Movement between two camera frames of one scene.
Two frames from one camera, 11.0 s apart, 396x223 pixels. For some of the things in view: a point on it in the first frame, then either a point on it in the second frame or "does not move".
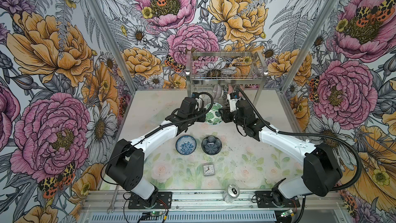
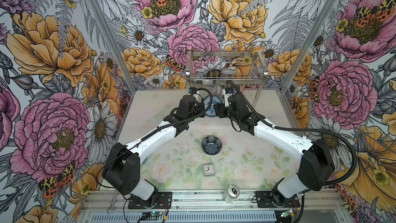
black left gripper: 202,118 does not move
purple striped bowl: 217,91 does not move
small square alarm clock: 209,169 does not move
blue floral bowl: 185,144 -> 216,100
